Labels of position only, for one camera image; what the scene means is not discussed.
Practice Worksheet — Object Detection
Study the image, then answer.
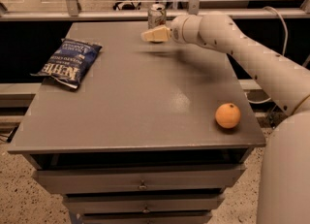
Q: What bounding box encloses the orange fruit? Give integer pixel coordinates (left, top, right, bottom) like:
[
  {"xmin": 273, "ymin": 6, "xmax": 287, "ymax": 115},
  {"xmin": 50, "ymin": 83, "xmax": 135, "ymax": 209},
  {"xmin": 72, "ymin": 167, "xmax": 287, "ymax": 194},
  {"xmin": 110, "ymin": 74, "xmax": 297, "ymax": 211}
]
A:
[{"xmin": 215, "ymin": 103, "xmax": 241, "ymax": 129}]

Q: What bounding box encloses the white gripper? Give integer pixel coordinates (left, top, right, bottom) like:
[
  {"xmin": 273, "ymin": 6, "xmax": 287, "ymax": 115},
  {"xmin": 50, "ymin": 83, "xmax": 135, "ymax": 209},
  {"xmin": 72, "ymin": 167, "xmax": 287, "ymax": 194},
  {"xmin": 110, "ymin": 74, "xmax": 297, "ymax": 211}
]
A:
[{"xmin": 140, "ymin": 15, "xmax": 202, "ymax": 45}]

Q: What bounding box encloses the blue kettle chips bag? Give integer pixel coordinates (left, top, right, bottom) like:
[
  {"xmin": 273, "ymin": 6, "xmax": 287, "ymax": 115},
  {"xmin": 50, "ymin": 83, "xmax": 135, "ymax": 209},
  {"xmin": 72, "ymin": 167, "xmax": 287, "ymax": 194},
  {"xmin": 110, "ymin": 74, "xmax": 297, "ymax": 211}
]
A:
[{"xmin": 34, "ymin": 38, "xmax": 102, "ymax": 89}]

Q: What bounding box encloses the middle grey drawer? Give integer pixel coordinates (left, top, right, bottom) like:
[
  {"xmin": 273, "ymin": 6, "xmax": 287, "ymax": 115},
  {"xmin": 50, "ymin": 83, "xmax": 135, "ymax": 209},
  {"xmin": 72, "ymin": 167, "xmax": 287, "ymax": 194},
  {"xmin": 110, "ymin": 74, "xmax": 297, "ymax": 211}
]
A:
[{"xmin": 64, "ymin": 192, "xmax": 224, "ymax": 214}]

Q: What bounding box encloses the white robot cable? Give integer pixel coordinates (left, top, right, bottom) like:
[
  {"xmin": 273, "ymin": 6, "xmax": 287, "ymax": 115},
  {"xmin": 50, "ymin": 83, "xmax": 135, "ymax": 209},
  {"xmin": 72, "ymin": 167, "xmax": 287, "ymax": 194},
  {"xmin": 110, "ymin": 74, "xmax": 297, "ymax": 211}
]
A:
[{"xmin": 245, "ymin": 6, "xmax": 310, "ymax": 105}]

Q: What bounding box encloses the top grey drawer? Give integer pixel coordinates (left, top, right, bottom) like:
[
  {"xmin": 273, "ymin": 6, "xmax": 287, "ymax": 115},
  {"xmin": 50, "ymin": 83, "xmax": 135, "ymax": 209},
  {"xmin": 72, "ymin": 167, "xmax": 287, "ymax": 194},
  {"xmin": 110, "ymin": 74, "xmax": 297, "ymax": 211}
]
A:
[{"xmin": 33, "ymin": 164, "xmax": 245, "ymax": 194}]

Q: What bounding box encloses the grey drawer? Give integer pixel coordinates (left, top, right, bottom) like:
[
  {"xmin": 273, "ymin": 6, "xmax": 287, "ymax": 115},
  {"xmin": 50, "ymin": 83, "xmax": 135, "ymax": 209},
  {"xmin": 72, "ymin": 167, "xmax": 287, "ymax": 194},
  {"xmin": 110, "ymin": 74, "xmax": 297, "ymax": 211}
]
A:
[
  {"xmin": 64, "ymin": 192, "xmax": 224, "ymax": 214},
  {"xmin": 81, "ymin": 211, "xmax": 212, "ymax": 224},
  {"xmin": 33, "ymin": 164, "xmax": 245, "ymax": 194}
]

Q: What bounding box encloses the silver 7up soda can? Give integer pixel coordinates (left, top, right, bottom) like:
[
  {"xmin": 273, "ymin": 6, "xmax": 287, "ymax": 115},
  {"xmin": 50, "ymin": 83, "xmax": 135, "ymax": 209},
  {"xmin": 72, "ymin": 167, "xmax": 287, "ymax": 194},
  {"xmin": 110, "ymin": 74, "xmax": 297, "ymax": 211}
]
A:
[{"xmin": 148, "ymin": 3, "xmax": 166, "ymax": 29}]

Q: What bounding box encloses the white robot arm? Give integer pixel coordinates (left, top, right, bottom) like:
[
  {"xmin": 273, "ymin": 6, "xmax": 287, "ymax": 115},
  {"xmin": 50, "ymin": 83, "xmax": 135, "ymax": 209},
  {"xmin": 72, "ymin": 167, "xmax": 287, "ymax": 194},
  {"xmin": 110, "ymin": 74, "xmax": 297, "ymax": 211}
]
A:
[{"xmin": 141, "ymin": 11, "xmax": 310, "ymax": 224}]

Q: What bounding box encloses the grey drawer cabinet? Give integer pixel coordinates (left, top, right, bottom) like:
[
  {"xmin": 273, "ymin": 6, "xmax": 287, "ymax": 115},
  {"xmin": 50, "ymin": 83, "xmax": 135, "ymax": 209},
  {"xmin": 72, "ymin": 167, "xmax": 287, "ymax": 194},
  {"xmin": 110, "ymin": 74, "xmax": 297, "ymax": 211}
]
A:
[{"xmin": 7, "ymin": 19, "xmax": 267, "ymax": 224}]

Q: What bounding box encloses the bottom grey drawer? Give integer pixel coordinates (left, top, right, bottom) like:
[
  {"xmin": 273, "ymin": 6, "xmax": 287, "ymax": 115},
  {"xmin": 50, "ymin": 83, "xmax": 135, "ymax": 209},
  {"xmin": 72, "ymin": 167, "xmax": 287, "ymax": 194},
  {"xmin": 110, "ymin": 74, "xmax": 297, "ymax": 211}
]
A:
[{"xmin": 81, "ymin": 211, "xmax": 212, "ymax": 224}]

